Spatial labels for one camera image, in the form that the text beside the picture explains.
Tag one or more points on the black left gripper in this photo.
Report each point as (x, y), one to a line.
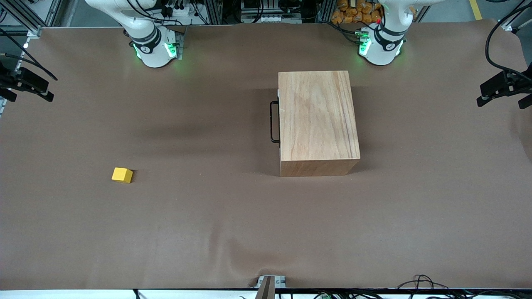
(520, 79)

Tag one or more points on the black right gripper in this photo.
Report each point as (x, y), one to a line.
(9, 79)

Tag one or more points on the yellow wooden block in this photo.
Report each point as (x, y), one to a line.
(121, 175)

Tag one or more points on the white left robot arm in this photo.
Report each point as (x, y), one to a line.
(384, 50)

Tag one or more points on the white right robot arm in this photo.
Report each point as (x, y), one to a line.
(149, 45)

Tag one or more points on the power strip with plugs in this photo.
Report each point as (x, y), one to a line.
(178, 8)

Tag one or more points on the orange packed bags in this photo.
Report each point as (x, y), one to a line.
(349, 14)

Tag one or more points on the light wooden cabinet box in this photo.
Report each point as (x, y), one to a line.
(318, 120)

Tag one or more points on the brown table cover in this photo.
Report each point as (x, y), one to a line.
(187, 228)

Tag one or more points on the metal equipment rack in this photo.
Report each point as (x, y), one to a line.
(270, 18)

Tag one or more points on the aluminium frame corner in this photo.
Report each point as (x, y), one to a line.
(509, 24)
(33, 30)

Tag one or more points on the metal table edge bracket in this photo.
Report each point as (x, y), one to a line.
(270, 286)

